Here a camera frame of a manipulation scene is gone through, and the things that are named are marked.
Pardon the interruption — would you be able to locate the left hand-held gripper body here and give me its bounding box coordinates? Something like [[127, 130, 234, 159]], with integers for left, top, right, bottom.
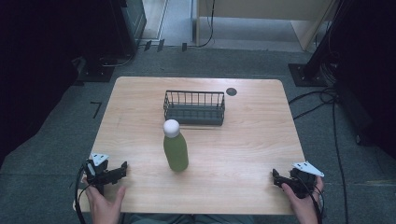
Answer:
[[84, 152, 110, 189]]

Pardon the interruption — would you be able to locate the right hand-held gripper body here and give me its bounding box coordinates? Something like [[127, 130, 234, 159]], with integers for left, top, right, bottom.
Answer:
[[288, 161, 325, 200]]

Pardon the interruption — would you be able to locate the person's right hand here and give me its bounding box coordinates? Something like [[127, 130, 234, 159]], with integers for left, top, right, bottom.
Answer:
[[281, 175, 325, 224]]

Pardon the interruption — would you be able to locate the person's left hand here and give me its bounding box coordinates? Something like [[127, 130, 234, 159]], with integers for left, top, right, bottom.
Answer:
[[81, 176, 127, 224]]

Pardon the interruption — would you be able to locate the green bottle with white cap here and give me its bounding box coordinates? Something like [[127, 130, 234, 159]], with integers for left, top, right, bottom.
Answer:
[[163, 119, 190, 173]]

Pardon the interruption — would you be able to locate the black tape corner mark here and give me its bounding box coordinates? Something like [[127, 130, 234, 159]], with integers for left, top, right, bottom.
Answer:
[[90, 101, 103, 119]]

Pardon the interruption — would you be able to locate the dark floor box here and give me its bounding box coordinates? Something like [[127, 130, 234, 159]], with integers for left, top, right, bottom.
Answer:
[[333, 79, 376, 147]]

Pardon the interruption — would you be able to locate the black metal stand with base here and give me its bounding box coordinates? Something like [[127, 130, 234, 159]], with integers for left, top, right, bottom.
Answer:
[[288, 0, 353, 88]]

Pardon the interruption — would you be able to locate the black equipment cabinet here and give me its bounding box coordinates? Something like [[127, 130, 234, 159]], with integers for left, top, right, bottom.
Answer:
[[102, 0, 148, 61]]

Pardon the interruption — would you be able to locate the beige wooden cabinet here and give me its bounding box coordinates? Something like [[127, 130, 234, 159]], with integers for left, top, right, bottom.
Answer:
[[195, 0, 339, 52]]

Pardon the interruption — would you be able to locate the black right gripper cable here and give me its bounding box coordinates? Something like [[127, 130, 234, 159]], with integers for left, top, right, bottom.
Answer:
[[297, 175, 327, 224]]

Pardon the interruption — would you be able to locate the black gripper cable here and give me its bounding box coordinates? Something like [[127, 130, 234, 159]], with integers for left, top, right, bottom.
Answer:
[[74, 163, 94, 224], [297, 175, 327, 224]]

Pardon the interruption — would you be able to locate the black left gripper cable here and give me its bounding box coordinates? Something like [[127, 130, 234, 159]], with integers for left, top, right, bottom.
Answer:
[[74, 163, 94, 224]]

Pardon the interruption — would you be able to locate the long black floor cable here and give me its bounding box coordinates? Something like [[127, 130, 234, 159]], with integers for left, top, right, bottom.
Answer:
[[330, 92, 350, 224]]

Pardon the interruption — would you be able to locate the looped black floor cable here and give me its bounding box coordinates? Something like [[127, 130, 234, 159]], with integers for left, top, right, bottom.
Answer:
[[288, 87, 340, 121]]

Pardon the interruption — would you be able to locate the black wire basket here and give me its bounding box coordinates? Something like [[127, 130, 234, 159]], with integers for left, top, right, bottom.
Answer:
[[163, 90, 226, 127]]

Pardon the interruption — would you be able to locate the black stand base plate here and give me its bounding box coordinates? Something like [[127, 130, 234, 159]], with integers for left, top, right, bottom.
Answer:
[[77, 55, 116, 84]]

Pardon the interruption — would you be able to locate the black hanging cable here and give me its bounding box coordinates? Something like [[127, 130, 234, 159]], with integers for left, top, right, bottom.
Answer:
[[197, 0, 217, 49]]

